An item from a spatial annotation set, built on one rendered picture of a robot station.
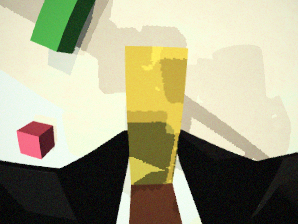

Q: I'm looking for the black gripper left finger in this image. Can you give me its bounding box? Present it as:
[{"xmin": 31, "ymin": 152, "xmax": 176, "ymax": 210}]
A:
[{"xmin": 0, "ymin": 131, "xmax": 129, "ymax": 224}]

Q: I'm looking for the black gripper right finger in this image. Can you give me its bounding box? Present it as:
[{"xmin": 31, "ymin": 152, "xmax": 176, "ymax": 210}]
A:
[{"xmin": 177, "ymin": 129, "xmax": 298, "ymax": 224}]

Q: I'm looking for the dark red cube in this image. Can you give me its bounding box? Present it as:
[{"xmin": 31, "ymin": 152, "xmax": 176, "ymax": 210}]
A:
[{"xmin": 16, "ymin": 120, "xmax": 55, "ymax": 160}]

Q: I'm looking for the green rectangular block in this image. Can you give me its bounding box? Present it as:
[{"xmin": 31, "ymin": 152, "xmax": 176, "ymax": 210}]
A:
[{"xmin": 31, "ymin": 0, "xmax": 94, "ymax": 53}]

